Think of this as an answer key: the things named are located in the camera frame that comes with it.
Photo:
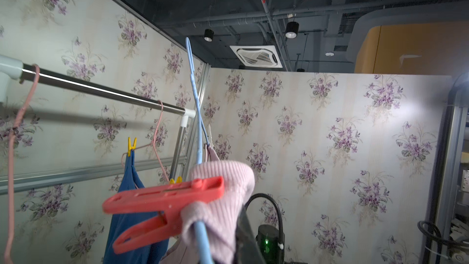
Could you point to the yellow clothespin blue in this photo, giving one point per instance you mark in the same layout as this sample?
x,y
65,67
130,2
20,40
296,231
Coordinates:
x,y
176,180
132,145

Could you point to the grey clothespin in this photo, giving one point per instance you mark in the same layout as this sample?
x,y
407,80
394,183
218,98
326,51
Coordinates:
x,y
210,136

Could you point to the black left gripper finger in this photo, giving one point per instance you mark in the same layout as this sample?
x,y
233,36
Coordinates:
x,y
247,250

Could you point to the yellow upper clothespin blue top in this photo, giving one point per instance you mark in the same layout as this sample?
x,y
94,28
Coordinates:
x,y
132,145

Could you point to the black ceiling spotlight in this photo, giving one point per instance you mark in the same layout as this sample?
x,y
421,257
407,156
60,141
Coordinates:
x,y
292,29
208,35

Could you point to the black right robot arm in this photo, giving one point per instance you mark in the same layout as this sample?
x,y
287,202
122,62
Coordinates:
x,y
270,235

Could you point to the white ceiling air vent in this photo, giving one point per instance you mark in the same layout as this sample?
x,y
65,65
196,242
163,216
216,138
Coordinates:
x,y
261,56

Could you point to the yellow lower clothespin blue top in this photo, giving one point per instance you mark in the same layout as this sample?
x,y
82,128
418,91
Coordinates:
x,y
176,180

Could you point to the light blue wire hanger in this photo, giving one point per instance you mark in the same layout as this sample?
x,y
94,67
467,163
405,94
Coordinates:
x,y
199,227

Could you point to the red clothespin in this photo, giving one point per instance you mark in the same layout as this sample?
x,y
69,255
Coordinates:
x,y
168,201

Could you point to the black ceiling spotlight left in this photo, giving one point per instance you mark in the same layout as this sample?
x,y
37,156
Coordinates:
x,y
208,35

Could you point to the blue tank top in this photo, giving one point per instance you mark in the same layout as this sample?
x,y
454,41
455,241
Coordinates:
x,y
151,254

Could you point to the pink tank top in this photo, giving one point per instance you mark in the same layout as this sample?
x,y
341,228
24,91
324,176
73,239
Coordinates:
x,y
220,216

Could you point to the white metal clothes rack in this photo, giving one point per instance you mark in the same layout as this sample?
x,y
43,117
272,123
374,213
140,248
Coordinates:
x,y
15,69

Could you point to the black ceiling spotlight right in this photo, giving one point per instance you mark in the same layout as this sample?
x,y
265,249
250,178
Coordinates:
x,y
292,29

